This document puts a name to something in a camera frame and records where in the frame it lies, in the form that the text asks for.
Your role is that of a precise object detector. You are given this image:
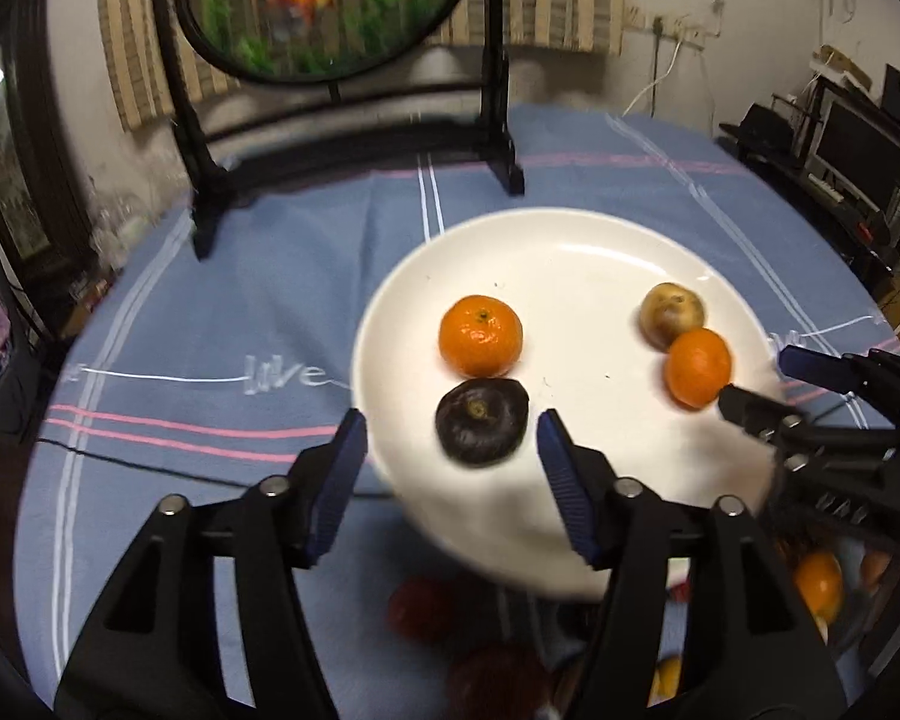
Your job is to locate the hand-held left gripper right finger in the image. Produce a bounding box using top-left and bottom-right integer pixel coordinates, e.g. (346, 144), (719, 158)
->
(536, 409), (848, 720)

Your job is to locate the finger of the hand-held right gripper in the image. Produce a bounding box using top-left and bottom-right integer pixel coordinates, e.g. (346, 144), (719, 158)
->
(718, 384), (900, 466)
(778, 345), (900, 430)

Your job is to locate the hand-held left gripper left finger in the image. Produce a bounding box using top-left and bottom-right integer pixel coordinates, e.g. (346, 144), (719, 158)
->
(54, 409), (368, 720)

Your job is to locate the small orange kumquat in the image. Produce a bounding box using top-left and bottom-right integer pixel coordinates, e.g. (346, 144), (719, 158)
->
(664, 328), (734, 412)

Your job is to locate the large orange kumquat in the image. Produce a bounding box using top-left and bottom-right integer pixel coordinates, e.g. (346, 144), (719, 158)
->
(791, 549), (845, 625)

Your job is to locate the dark purple water chestnut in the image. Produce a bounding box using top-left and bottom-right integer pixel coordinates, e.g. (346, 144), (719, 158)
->
(435, 379), (531, 470)

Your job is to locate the white oval plate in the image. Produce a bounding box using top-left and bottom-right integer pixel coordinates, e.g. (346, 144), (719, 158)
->
(351, 208), (796, 601)

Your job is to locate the brown longan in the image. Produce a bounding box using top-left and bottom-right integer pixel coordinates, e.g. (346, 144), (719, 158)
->
(640, 283), (706, 352)

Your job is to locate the red cherry tomato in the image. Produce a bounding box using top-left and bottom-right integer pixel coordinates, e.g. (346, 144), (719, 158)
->
(386, 577), (458, 642)

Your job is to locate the mandarin orange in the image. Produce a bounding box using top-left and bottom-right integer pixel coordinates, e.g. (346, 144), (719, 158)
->
(439, 295), (524, 380)

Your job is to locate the black desk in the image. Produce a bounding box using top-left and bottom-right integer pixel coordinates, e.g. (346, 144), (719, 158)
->
(718, 75), (900, 282)

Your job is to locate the reddish brown water chestnut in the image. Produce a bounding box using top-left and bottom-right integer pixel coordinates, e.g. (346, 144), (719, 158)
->
(450, 641), (552, 720)

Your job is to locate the blue striped tablecloth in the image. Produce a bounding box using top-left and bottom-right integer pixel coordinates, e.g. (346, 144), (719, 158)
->
(15, 103), (900, 720)

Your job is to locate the computer monitor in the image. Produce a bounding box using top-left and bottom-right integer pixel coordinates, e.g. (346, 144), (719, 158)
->
(817, 101), (900, 215)

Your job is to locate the white power strip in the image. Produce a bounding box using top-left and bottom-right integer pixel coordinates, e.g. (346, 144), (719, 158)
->
(649, 15), (710, 44)

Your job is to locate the bamboo window blind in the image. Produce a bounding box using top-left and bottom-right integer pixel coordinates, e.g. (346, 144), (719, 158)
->
(97, 0), (631, 132)

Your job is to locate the dark wooden framed picture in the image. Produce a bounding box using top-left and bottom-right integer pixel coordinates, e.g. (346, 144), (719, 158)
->
(0, 15), (95, 301)

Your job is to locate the round fish painting table screen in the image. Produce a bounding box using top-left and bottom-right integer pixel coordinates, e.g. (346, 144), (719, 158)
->
(150, 0), (526, 263)

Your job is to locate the white cable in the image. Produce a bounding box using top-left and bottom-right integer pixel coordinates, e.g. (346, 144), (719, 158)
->
(621, 34), (683, 117)

